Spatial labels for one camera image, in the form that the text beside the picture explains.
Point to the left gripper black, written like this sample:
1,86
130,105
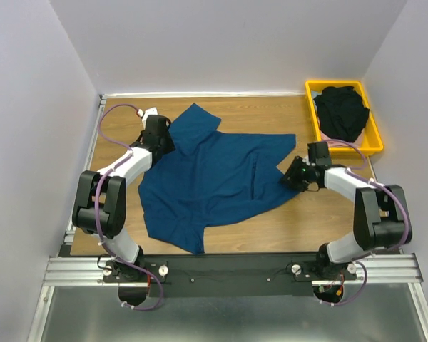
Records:
170,143

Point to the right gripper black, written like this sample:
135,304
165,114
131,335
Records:
291,175

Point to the blue t shirt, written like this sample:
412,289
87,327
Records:
211,179

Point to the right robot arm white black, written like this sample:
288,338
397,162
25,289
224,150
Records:
381,219

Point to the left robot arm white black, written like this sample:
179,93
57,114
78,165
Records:
100,204

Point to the black t shirt in bin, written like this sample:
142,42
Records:
341,112

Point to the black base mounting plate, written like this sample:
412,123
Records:
230,275

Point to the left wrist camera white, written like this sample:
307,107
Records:
144,115

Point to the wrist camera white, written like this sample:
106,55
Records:
144,115
318,153

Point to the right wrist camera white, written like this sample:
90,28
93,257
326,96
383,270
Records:
318,153

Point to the aluminium frame rail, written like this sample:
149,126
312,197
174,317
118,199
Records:
76,304

